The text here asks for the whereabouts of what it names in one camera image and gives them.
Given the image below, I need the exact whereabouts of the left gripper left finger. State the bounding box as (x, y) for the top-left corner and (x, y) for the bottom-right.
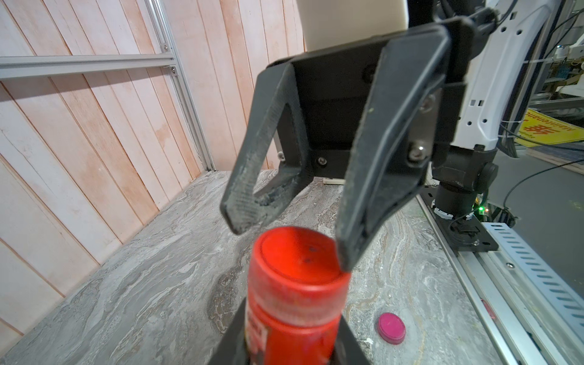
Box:
(208, 298), (249, 365)

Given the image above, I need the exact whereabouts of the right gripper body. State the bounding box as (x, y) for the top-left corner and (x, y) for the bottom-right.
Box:
(281, 16), (477, 178)

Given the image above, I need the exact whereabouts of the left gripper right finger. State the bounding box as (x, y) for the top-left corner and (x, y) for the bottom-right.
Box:
(335, 316), (370, 365)

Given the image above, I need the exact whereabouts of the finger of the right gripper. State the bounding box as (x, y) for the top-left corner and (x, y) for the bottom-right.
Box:
(335, 26), (451, 272)
(220, 62), (313, 235)

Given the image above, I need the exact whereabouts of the red paint jar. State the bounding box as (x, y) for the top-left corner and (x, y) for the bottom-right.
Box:
(244, 299), (341, 364)

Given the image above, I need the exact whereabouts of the red jar lid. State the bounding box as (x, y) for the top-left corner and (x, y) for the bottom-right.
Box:
(247, 227), (351, 327)

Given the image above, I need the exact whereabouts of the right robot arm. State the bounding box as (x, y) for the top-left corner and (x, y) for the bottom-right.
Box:
(220, 1), (559, 272)

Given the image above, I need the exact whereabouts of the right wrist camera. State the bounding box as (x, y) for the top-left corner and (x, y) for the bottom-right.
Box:
(297, 0), (408, 51)

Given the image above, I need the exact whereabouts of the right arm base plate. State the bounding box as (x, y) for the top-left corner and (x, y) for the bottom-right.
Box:
(420, 185), (499, 252)

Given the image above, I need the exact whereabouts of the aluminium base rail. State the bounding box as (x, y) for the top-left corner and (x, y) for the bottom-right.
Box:
(418, 196), (583, 364)

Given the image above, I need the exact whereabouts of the white perforated cable duct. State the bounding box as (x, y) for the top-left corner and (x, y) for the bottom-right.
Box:
(483, 223), (583, 342)

